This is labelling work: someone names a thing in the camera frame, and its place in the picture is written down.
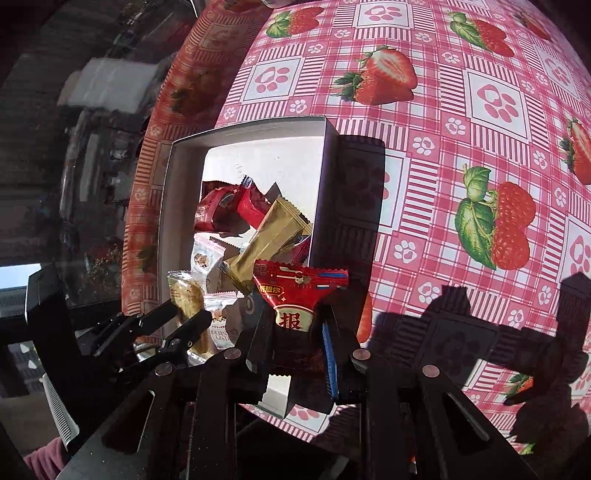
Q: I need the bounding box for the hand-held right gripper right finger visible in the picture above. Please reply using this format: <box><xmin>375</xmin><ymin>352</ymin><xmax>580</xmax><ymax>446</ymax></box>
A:
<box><xmin>322</xmin><ymin>306</ymin><xmax>537</xmax><ymax>480</ymax></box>

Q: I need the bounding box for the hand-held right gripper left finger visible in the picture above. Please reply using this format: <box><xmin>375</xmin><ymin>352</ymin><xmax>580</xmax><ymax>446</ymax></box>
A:
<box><xmin>60</xmin><ymin>316</ymin><xmax>297</xmax><ymax>480</ymax></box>

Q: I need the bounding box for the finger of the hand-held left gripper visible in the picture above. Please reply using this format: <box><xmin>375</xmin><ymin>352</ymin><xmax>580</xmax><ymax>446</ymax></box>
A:
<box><xmin>91</xmin><ymin>299</ymin><xmax>179</xmax><ymax>357</ymax></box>
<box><xmin>117</xmin><ymin>309</ymin><xmax>212</xmax><ymax>371</ymax></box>

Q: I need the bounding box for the white and pink snack packet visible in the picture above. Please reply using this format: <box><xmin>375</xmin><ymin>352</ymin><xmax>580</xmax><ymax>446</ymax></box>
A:
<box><xmin>202</xmin><ymin>294</ymin><xmax>242</xmax><ymax>357</ymax></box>

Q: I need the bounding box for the beige biscuit packet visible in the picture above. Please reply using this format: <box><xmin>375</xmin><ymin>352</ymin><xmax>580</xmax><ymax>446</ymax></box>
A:
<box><xmin>166</xmin><ymin>270</ymin><xmax>216</xmax><ymax>360</ymax></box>

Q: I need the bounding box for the small red snack packet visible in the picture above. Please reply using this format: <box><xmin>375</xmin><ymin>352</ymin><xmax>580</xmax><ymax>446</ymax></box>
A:
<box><xmin>252</xmin><ymin>258</ymin><xmax>350</xmax><ymax>372</ymax></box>

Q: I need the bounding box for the white cookie picture packet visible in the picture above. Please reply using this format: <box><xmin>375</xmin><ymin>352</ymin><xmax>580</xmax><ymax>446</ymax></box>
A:
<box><xmin>192</xmin><ymin>237</ymin><xmax>225</xmax><ymax>278</ymax></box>

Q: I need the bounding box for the long tan snack packet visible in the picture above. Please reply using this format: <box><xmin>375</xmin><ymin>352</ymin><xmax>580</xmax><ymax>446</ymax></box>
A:
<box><xmin>218</xmin><ymin>195</ymin><xmax>313</xmax><ymax>297</ymax></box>

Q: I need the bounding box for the round red snack packet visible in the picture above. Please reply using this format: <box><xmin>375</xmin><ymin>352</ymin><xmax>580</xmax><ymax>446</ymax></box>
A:
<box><xmin>193</xmin><ymin>186</ymin><xmax>242</xmax><ymax>234</ymax></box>

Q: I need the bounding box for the long red snack packet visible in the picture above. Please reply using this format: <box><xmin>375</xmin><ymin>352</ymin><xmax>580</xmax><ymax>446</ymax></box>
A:
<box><xmin>230</xmin><ymin>176</ymin><xmax>274</xmax><ymax>230</ymax></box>

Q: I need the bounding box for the white cardboard box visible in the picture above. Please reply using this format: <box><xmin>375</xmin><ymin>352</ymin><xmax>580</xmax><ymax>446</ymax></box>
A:
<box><xmin>158</xmin><ymin>117</ymin><xmax>341</xmax><ymax>418</ymax></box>

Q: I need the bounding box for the white bundle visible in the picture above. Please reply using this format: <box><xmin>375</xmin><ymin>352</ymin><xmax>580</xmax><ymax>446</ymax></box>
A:
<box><xmin>68</xmin><ymin>56</ymin><xmax>161</xmax><ymax>117</ymax></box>

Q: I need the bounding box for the pink strawberry print tablecloth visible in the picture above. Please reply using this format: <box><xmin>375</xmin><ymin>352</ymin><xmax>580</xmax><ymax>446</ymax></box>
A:
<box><xmin>121</xmin><ymin>0</ymin><xmax>591</xmax><ymax>455</ymax></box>

